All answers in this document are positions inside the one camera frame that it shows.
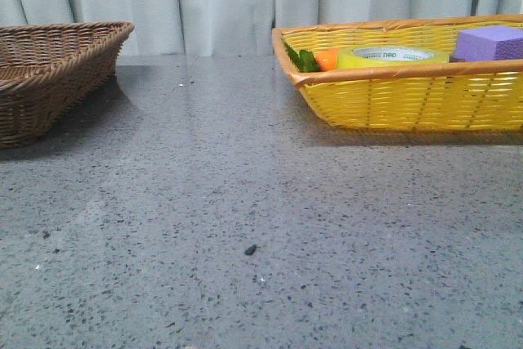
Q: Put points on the yellow tape roll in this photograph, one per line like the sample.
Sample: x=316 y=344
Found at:
x=383 y=56

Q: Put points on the small black debris chip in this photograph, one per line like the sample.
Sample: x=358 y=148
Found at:
x=250 y=250

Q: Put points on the orange toy carrot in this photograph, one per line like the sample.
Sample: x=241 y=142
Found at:
x=308 y=61

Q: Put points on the yellow woven basket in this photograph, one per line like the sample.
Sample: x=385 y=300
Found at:
x=458 y=96

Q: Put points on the brown wicker basket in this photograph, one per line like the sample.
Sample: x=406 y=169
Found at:
x=48 y=69

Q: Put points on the purple foam block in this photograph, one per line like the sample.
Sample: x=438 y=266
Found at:
x=496 y=42

